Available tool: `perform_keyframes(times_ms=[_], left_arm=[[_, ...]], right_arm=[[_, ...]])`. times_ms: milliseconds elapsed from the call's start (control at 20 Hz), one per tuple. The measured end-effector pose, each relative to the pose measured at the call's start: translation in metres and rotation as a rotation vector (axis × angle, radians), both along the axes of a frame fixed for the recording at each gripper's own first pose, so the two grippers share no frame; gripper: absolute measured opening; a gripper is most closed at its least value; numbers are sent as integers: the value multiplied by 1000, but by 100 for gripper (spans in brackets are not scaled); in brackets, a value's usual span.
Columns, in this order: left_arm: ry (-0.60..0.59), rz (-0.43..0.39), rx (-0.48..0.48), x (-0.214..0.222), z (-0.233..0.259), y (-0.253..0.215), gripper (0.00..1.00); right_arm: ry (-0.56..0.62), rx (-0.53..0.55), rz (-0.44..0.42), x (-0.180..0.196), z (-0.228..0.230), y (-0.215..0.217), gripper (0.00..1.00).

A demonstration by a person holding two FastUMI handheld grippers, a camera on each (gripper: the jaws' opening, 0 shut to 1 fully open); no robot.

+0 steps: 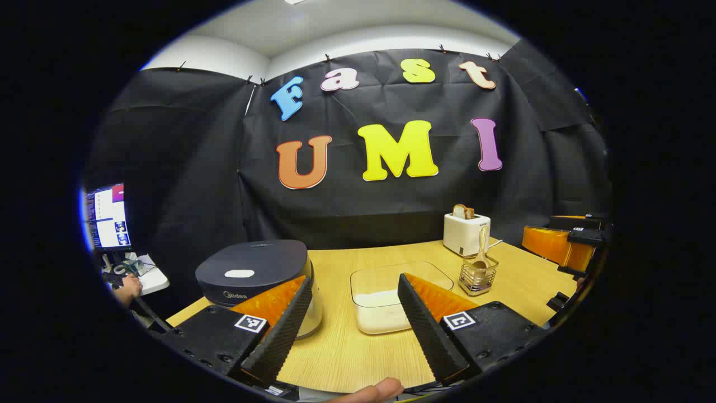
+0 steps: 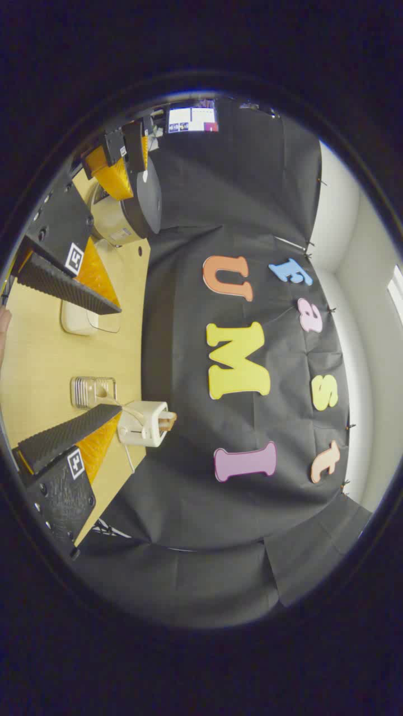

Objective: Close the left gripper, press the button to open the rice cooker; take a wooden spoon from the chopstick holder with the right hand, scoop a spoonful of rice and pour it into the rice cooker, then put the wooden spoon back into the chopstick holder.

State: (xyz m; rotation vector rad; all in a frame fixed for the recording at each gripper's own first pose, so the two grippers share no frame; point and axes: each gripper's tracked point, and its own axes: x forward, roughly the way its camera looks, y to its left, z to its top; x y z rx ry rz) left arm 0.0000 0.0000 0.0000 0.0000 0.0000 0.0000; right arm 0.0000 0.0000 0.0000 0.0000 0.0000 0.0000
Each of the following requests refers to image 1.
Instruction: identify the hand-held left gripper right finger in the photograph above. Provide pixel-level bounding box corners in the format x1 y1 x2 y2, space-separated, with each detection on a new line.
397 273 552 387

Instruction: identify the clear plastic rice container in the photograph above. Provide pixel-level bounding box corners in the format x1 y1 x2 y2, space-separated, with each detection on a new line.
351 261 455 336

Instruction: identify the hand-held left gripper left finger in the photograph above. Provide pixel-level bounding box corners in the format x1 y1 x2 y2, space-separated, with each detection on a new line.
147 274 314 387

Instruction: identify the black backdrop cloth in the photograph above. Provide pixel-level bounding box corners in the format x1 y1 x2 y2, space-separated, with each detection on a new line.
84 39 613 314

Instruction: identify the metal wire chopstick holder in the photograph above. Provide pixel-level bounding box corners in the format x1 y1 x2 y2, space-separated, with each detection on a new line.
459 262 499 297

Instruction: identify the white side table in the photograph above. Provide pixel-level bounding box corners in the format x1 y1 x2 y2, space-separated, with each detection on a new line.
101 253 171 296

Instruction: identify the wooden spoon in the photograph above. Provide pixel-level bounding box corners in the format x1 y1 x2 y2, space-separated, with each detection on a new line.
473 226 491 282

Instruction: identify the computer monitor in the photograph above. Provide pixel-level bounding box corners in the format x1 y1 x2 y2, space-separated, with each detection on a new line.
84 183 133 251

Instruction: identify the dark silver rice cooker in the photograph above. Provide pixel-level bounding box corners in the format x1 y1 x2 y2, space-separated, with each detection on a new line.
195 240 323 340

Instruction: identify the white toaster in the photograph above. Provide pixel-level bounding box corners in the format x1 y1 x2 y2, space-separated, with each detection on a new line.
443 213 491 257

